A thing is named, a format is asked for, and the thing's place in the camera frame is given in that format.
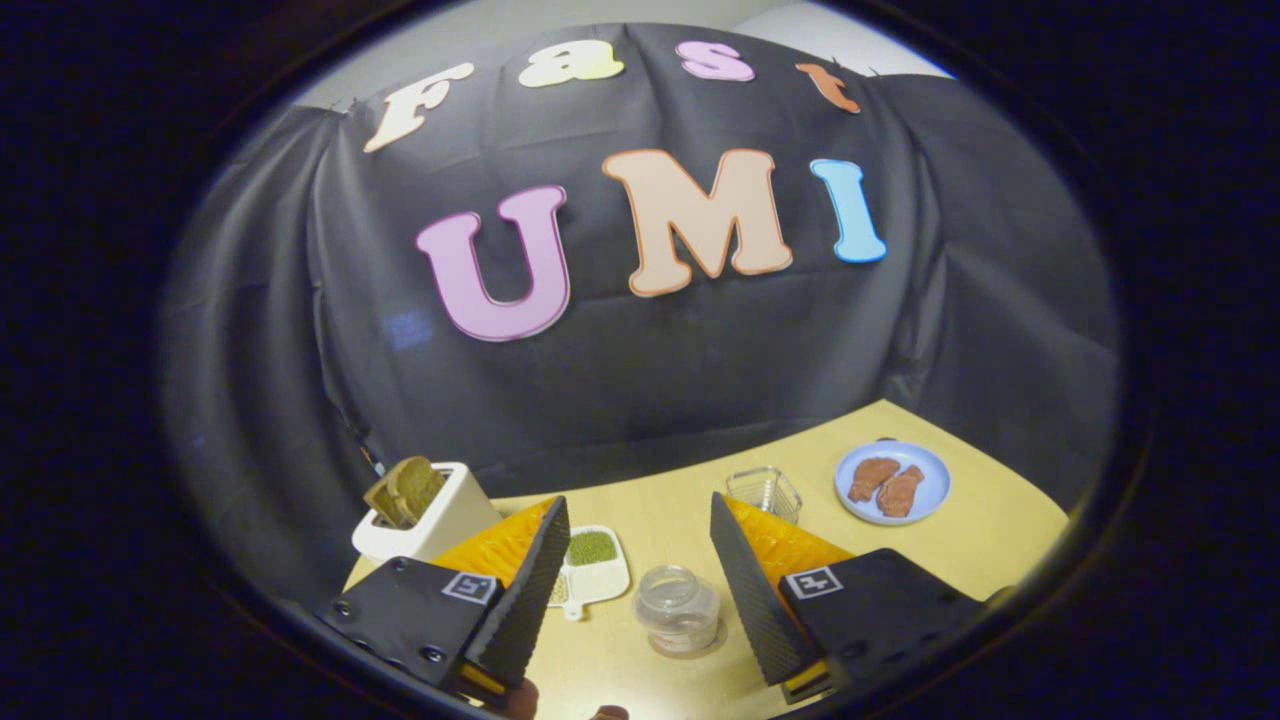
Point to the clear ribbed glass cup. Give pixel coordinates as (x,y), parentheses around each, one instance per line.
(765,495)

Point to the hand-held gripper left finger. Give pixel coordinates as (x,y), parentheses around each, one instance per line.
(520,610)

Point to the wooden table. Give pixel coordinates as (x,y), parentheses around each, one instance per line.
(680,520)

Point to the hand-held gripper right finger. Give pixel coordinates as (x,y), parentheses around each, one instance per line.
(760,610)

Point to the white divided grain dish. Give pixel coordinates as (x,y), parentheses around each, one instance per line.
(600,585)

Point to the light blue plate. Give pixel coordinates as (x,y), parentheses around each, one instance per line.
(930,470)

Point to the black backdrop cloth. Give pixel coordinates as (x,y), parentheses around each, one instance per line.
(700,350)

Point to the brown meat piece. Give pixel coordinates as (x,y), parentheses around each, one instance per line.
(900,492)
(872,478)

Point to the clear glass bottle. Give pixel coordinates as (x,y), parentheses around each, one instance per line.
(678,605)

